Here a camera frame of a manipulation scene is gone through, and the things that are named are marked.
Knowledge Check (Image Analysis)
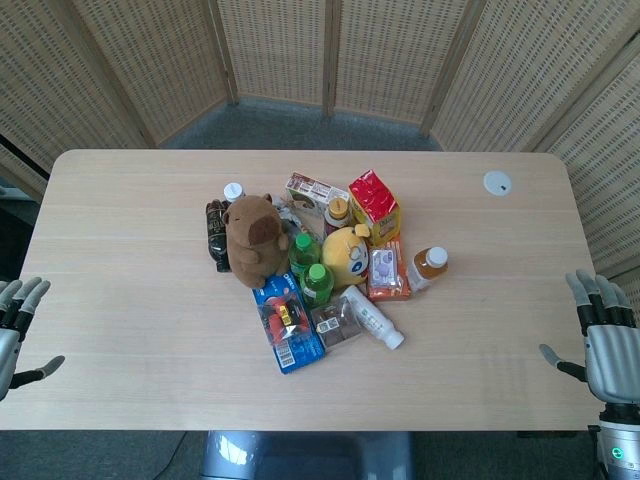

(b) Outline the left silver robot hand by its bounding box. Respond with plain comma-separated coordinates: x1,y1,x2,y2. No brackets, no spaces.
0,276,66,401

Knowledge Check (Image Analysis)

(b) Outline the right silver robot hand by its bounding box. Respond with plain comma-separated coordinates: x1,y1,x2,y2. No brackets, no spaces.
538,269,640,407

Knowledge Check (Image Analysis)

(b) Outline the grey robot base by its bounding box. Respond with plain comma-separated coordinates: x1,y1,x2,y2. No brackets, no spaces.
198,429,415,480

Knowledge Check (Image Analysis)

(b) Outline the dark cola bottle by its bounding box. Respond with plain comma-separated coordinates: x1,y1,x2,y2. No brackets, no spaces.
205,198,232,274

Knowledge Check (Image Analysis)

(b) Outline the dark brown snack packet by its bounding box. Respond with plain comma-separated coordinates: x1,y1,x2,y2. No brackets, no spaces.
309,294,365,351

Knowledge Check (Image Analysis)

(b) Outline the amber tea bottle white cap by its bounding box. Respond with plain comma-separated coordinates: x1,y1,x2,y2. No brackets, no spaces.
406,246,450,293

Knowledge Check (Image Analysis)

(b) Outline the orange wet wipes pack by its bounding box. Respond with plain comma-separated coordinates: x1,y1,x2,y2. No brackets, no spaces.
366,238,412,303

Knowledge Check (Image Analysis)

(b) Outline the white plastic bottle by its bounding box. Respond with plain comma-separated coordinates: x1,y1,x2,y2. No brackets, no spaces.
342,285,405,350

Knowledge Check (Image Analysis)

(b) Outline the brown capybara plush toy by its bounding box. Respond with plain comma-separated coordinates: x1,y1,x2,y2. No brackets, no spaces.
222,193,291,290

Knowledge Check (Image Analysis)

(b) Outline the red yellow snack bag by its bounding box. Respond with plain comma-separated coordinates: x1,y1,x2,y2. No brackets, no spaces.
348,169,403,247

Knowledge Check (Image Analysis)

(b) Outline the yellow round plush toy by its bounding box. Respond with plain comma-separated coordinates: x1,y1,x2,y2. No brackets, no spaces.
321,223,372,292

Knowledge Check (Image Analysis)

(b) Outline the blue Oreo cookie package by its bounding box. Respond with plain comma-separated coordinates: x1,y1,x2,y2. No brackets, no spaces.
251,271,327,375

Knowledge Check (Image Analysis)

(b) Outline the green soda bottle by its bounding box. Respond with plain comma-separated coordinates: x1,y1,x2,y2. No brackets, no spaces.
288,233,323,279
299,263,335,310

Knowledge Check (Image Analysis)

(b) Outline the brown jar yellow lid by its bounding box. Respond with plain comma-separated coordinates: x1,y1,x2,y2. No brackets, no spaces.
323,196,354,239

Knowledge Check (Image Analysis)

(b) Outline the crinkled silver snack wrapper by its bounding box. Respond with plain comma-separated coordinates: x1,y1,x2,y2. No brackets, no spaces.
272,196,321,241

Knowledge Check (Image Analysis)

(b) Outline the white brown printed box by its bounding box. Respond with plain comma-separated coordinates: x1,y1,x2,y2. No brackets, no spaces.
284,172,351,217

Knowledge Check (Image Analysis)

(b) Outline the woven bamboo folding screen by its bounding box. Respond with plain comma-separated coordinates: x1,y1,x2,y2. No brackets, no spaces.
0,0,640,281

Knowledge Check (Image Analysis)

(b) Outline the white table cable grommet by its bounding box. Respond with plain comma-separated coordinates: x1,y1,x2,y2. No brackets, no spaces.
482,170,515,197

